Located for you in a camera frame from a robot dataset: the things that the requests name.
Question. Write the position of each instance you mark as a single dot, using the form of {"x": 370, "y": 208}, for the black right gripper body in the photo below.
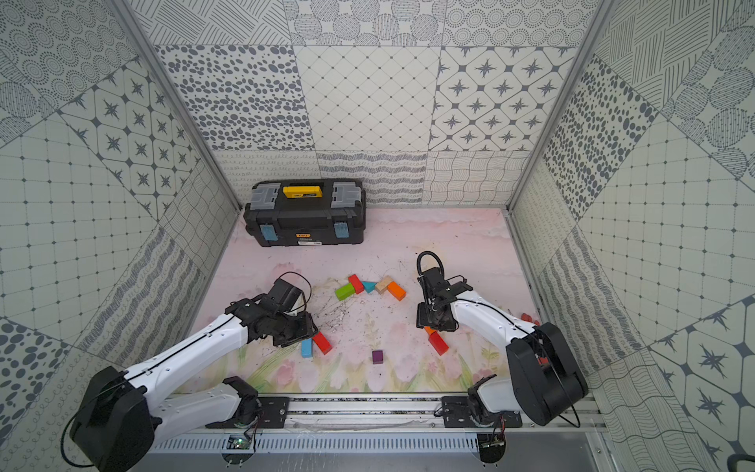
{"x": 428, "y": 318}

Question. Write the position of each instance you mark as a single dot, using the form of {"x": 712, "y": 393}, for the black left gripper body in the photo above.
{"x": 298, "y": 328}

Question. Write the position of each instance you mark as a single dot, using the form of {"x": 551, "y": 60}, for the natural wooden block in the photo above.
{"x": 383, "y": 284}

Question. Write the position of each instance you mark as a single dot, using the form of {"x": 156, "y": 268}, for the red block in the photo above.
{"x": 356, "y": 283}
{"x": 322, "y": 342}
{"x": 438, "y": 343}

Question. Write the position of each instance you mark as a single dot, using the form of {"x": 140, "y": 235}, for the green block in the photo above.
{"x": 344, "y": 292}

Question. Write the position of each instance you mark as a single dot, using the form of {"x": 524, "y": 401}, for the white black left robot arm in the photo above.
{"x": 124, "y": 414}

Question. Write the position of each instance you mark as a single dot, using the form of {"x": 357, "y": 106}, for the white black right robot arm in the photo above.
{"x": 544, "y": 379}

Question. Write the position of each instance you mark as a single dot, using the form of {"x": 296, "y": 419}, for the light blue block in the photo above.
{"x": 307, "y": 348}

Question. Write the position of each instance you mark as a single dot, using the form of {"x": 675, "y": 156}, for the teal triangle block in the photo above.
{"x": 369, "y": 287}

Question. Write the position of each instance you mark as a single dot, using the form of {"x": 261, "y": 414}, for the red work glove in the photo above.
{"x": 527, "y": 318}

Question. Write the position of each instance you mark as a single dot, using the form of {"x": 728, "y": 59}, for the black plastic toolbox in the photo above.
{"x": 288, "y": 213}

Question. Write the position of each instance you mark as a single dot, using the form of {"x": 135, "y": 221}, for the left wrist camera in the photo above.
{"x": 285, "y": 297}

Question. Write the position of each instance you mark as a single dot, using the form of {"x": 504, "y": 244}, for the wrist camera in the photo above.
{"x": 285, "y": 297}
{"x": 433, "y": 280}

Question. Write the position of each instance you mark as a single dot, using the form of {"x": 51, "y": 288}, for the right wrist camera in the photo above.
{"x": 433, "y": 280}

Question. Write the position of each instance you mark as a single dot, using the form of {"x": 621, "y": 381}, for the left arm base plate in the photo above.
{"x": 267, "y": 412}

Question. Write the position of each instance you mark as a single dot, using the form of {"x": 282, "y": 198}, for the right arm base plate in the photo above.
{"x": 459, "y": 411}

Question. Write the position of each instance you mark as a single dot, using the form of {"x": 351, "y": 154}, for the aluminium rail frame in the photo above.
{"x": 340, "y": 412}

